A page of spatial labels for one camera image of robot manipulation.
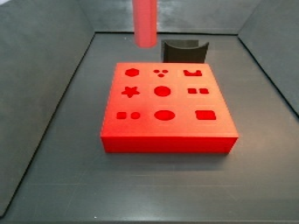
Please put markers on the red hexagon peg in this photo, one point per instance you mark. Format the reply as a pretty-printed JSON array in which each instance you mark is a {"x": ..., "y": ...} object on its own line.
[{"x": 145, "y": 22}]

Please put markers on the red shape-sorting block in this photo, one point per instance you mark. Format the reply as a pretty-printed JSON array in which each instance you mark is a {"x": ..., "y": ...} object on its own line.
[{"x": 166, "y": 109}]

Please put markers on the black curved holder block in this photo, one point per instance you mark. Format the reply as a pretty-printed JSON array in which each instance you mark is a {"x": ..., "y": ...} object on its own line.
[{"x": 183, "y": 51}]

